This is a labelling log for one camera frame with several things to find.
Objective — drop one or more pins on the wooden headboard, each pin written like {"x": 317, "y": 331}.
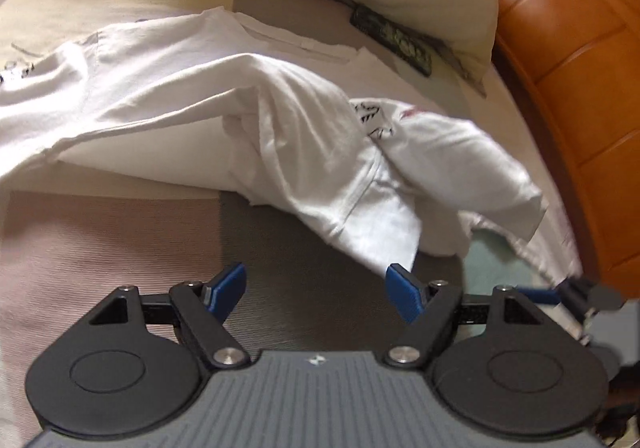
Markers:
{"x": 575, "y": 52}

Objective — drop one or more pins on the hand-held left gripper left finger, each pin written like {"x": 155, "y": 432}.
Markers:
{"x": 227, "y": 290}

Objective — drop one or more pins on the white printed t-shirt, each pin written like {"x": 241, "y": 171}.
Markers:
{"x": 175, "y": 92}

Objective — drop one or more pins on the phone with green case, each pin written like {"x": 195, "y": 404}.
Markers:
{"x": 395, "y": 37}

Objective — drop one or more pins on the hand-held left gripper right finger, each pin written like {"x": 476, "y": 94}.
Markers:
{"x": 405, "y": 293}

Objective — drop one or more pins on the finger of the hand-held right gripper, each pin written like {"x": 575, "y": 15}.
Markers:
{"x": 542, "y": 297}

